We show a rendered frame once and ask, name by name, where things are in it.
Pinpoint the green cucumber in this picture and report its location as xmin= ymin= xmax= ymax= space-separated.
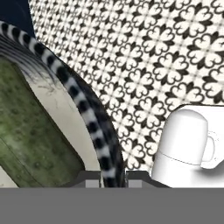
xmin=0 ymin=54 xmax=86 ymax=189

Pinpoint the dark blue cupboard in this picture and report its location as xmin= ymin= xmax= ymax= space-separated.
xmin=0 ymin=0 xmax=37 ymax=39

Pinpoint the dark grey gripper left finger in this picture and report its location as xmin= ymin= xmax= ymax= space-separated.
xmin=61 ymin=170 xmax=102 ymax=189

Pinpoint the white coffee machine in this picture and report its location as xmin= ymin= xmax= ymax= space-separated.
xmin=150 ymin=102 xmax=224 ymax=189

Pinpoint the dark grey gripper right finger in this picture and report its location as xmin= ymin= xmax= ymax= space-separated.
xmin=125 ymin=170 xmax=172 ymax=189

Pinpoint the black and white checkered bowl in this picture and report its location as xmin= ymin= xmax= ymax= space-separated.
xmin=0 ymin=20 xmax=128 ymax=189

